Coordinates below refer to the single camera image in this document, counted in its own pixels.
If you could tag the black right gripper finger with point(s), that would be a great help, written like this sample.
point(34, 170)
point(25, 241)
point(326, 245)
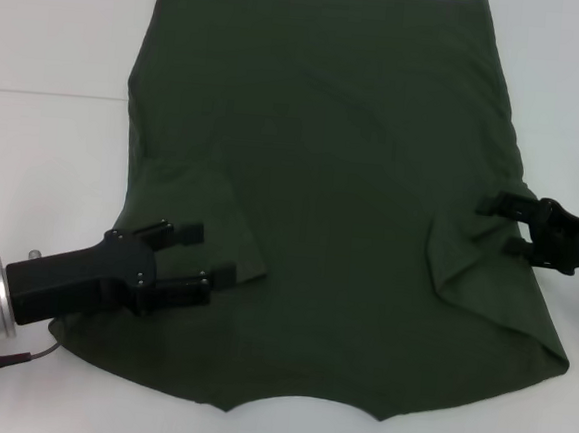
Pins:
point(518, 247)
point(511, 206)

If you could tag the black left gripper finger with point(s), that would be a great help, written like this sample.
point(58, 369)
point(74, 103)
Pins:
point(183, 293)
point(178, 233)

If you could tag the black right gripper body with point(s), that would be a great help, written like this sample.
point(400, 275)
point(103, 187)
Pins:
point(568, 243)

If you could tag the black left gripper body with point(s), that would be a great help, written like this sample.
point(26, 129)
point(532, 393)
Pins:
point(79, 275)

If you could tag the dark green t-shirt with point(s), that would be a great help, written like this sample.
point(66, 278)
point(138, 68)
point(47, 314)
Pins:
point(324, 154)

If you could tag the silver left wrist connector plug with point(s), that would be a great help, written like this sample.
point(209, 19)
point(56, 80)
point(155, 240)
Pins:
point(34, 255)

